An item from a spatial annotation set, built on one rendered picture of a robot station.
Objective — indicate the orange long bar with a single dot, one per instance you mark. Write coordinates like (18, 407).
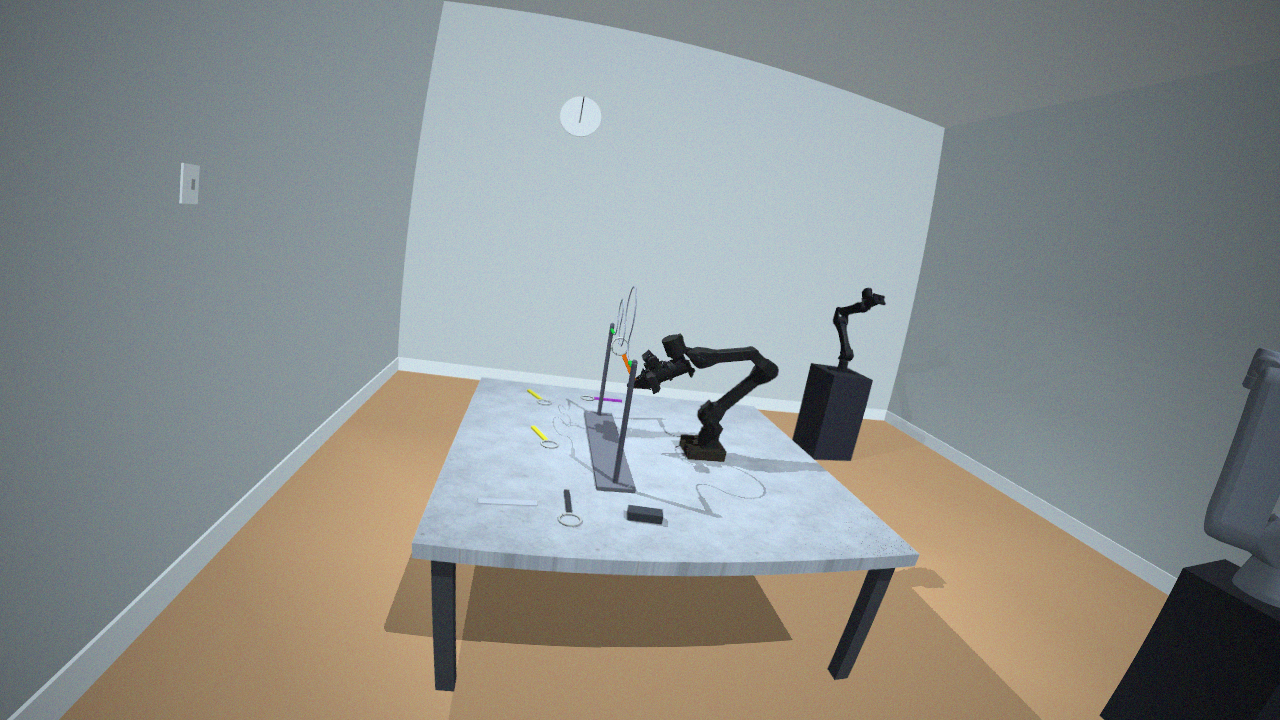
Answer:
(623, 354)

